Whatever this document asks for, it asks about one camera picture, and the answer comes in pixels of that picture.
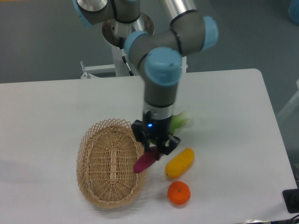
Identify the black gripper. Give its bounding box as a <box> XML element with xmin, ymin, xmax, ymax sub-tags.
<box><xmin>131</xmin><ymin>111</ymin><xmax>181</xmax><ymax>161</ymax></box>

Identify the purple sweet potato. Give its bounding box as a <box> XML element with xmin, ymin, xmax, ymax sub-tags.
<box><xmin>133</xmin><ymin>146</ymin><xmax>158</xmax><ymax>173</ymax></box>

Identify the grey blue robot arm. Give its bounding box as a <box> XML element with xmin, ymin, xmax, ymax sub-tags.
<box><xmin>73</xmin><ymin>0</ymin><xmax>219</xmax><ymax>159</ymax></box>

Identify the woven wicker basket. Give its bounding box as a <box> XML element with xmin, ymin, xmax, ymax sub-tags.
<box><xmin>76</xmin><ymin>119</ymin><xmax>147</xmax><ymax>209</ymax></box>

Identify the green bok choy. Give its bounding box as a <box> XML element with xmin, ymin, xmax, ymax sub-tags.
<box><xmin>170</xmin><ymin>111</ymin><xmax>192</xmax><ymax>135</ymax></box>

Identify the yellow mango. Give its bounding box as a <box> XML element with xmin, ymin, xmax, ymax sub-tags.
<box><xmin>164</xmin><ymin>147</ymin><xmax>195</xmax><ymax>179</ymax></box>

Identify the orange tangerine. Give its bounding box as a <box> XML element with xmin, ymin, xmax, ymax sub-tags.
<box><xmin>167</xmin><ymin>181</ymin><xmax>191</xmax><ymax>205</ymax></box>

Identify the white table leg right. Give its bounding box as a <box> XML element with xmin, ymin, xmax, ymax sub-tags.
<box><xmin>276</xmin><ymin>80</ymin><xmax>299</xmax><ymax>124</ymax></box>

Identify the black device at edge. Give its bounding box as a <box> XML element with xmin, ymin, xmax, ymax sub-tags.
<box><xmin>282</xmin><ymin>189</ymin><xmax>299</xmax><ymax>214</ymax></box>

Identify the blue object top right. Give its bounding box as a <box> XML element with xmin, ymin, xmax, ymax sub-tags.
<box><xmin>288</xmin><ymin>0</ymin><xmax>299</xmax><ymax>25</ymax></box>

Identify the black white cable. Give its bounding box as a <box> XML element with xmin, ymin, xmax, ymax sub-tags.
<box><xmin>119</xmin><ymin>37</ymin><xmax>135</xmax><ymax>77</ymax></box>

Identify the white metal base frame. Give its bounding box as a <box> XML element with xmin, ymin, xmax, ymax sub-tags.
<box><xmin>79</xmin><ymin>56</ymin><xmax>190</xmax><ymax>79</ymax></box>

